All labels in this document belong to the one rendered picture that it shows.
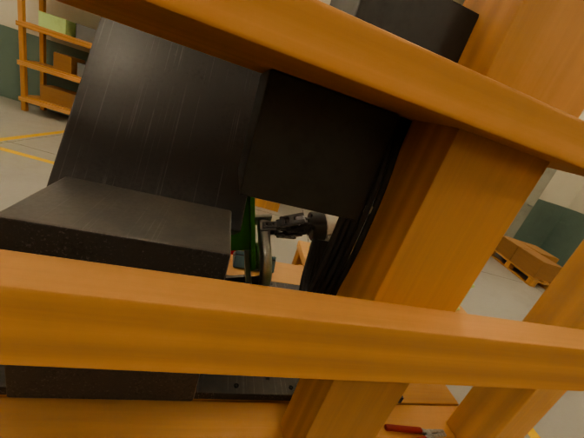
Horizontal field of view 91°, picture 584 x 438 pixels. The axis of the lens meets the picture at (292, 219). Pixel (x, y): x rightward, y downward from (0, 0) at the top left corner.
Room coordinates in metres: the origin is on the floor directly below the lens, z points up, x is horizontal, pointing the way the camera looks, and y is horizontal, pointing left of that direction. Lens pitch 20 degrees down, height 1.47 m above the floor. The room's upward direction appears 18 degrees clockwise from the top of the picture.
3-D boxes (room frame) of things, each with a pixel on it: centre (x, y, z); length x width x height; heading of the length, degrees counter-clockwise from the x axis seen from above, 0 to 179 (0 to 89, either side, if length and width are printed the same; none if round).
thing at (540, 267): (5.07, -4.38, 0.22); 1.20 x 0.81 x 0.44; 3
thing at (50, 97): (5.33, 3.74, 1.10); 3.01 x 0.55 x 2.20; 98
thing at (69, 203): (0.43, 0.24, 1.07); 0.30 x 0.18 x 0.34; 108
